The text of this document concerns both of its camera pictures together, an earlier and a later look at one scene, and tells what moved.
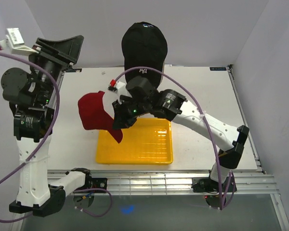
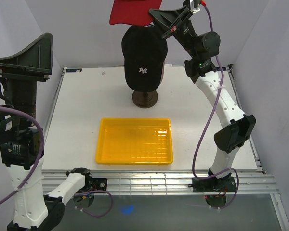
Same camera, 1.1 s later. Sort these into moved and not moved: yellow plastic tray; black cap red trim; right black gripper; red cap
Moved: red cap; right black gripper
Not moved: yellow plastic tray; black cap red trim
